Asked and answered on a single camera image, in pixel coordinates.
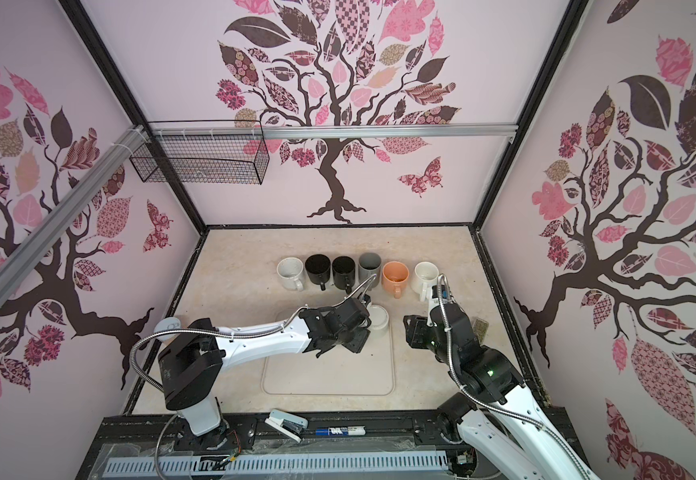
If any clear plastic tray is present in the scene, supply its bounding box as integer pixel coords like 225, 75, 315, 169
261, 325, 395, 396

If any white ribbed mug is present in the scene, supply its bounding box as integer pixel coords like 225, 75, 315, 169
410, 261, 440, 302

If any metal conduit cable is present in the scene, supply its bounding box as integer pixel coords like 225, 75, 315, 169
129, 273, 379, 480
435, 273, 595, 480

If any left metal conduit cable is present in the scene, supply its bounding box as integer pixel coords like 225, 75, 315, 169
129, 273, 379, 480

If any right metal conduit cable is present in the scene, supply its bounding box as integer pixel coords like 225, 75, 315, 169
435, 273, 595, 480

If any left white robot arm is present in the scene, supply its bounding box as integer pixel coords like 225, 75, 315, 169
158, 297, 371, 437

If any back aluminium rail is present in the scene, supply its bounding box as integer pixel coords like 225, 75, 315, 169
149, 121, 518, 140

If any cream mug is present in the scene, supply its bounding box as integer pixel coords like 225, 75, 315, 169
276, 257, 305, 291

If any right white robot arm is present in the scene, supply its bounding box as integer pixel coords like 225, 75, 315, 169
403, 299, 598, 479

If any peach orange mug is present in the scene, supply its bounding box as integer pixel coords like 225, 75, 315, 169
382, 261, 410, 299

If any black wire basket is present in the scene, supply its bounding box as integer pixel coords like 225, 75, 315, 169
129, 120, 271, 185

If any orange can white lid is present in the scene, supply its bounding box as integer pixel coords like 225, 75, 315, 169
154, 317, 182, 341

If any green spice jar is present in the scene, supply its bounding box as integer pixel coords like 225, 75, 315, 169
471, 317, 489, 343

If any white stapler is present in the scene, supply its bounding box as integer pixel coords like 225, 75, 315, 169
265, 409, 309, 443

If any aluminium rail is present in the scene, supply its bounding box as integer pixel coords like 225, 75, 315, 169
0, 126, 146, 307
149, 121, 518, 140

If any white slotted cable duct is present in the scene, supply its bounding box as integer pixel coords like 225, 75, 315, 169
100, 451, 449, 479

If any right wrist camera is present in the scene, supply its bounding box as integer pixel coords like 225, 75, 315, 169
428, 284, 451, 314

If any left aluminium rail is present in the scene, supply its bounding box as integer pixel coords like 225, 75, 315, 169
0, 126, 146, 307

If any blue white marker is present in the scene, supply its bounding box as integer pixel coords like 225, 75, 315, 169
314, 426, 366, 437

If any black and white mug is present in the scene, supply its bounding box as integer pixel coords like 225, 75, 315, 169
304, 254, 331, 291

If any grey mug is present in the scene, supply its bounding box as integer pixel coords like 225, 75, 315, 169
358, 252, 382, 290

